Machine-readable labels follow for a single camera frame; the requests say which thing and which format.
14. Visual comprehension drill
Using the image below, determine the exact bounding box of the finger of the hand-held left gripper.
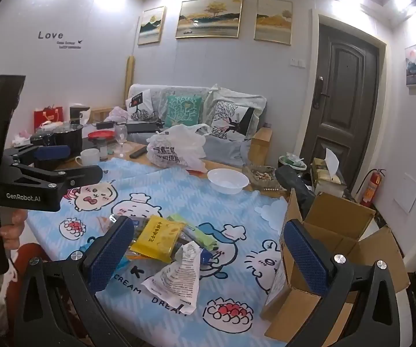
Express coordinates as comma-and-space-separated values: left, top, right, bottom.
10, 164, 104, 198
3, 145, 71, 167

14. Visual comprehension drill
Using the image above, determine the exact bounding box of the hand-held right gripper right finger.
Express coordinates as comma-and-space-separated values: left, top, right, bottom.
283, 219, 402, 347

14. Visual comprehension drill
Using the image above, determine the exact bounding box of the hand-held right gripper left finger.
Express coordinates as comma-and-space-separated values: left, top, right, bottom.
13, 216, 135, 347

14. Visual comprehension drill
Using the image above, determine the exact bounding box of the brown cardboard box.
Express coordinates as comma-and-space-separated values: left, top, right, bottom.
262, 188, 411, 344

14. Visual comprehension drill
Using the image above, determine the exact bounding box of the yellow snack packet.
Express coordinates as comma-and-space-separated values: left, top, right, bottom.
129, 215, 186, 264

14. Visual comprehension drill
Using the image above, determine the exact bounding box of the blue snack packet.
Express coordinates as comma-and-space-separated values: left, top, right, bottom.
199, 248, 216, 266

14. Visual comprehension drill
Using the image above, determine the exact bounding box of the person's left hand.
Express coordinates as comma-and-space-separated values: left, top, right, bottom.
0, 208, 27, 252

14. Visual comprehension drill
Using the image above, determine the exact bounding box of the white mug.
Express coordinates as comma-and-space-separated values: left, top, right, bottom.
74, 148, 101, 167

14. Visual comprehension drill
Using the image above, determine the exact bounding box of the black pot with glass lid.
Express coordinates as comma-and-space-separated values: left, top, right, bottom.
30, 123, 85, 156

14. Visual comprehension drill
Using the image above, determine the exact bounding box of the red gift bag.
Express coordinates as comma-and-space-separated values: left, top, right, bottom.
34, 106, 64, 131

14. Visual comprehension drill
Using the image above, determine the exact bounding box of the red bowl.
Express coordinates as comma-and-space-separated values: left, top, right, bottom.
88, 131, 115, 143

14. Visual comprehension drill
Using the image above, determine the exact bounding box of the black coffee machine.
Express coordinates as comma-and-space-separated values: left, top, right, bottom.
70, 105, 91, 125

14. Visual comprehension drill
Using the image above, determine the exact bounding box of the wine glass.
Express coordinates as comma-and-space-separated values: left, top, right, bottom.
114, 125, 128, 158

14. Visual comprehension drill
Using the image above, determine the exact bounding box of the blue cartoon printed tablecloth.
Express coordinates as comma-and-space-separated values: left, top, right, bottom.
25, 157, 291, 347

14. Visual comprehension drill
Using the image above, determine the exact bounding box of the pink plastic bag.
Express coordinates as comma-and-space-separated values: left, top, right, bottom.
105, 106, 129, 123

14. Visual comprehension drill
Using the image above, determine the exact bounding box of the white crumpled snack wrapper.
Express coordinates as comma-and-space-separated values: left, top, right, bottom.
141, 240, 203, 315

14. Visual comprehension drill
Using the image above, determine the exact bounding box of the tissue box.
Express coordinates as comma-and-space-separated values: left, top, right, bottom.
310, 148, 348, 198

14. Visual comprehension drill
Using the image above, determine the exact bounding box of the black tray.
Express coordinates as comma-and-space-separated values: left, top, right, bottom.
126, 122, 163, 134

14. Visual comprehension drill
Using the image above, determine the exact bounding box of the red cloth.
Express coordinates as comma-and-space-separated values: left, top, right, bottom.
13, 242, 53, 297

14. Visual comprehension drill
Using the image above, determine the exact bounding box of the white pillow with black print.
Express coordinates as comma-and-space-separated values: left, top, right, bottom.
126, 90, 154, 121

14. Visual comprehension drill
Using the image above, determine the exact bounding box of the red fire extinguisher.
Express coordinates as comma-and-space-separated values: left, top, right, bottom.
359, 168, 387, 208

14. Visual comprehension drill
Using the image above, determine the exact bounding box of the white printed plastic bag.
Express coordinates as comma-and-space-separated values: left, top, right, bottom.
146, 123, 212, 173

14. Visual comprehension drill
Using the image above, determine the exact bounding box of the green snack packet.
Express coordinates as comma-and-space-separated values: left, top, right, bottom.
167, 214, 222, 252

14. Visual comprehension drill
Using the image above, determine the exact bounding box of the green bowl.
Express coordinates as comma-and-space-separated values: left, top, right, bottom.
278, 154, 307, 170

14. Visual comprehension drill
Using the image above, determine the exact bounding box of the wooden pole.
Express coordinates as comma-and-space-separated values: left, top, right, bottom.
124, 56, 135, 98

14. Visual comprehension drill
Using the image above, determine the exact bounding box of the white bowl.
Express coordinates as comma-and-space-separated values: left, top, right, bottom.
207, 168, 250, 195

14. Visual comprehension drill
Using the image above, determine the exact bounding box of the wooden box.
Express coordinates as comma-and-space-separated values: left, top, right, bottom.
248, 127, 273, 167

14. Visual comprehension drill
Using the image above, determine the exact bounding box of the teal tree print pillow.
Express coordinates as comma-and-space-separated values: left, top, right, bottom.
165, 95, 204, 127

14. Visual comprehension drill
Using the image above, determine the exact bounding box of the grey sofa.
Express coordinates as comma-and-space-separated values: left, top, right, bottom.
125, 84, 268, 169

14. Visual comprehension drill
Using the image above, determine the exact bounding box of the white pillow with deer print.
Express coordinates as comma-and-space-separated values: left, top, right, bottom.
208, 99, 255, 140

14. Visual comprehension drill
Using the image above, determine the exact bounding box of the narrow framed mountain painting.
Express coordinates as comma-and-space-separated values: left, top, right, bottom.
137, 6, 166, 46

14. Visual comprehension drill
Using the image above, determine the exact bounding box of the dark brown door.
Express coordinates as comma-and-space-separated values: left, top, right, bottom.
299, 14, 387, 189

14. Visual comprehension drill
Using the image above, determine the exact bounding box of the wide framed landscape painting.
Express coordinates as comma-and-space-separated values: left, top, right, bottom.
175, 0, 244, 40

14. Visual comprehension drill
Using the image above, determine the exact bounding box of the narrow framed tree painting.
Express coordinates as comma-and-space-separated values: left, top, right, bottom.
254, 0, 293, 43

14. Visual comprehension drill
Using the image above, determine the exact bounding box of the black wall decal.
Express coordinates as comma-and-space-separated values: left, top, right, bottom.
38, 31, 83, 50

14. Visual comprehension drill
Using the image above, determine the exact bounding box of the white wall panel cover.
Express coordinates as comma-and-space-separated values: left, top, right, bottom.
394, 173, 416, 214

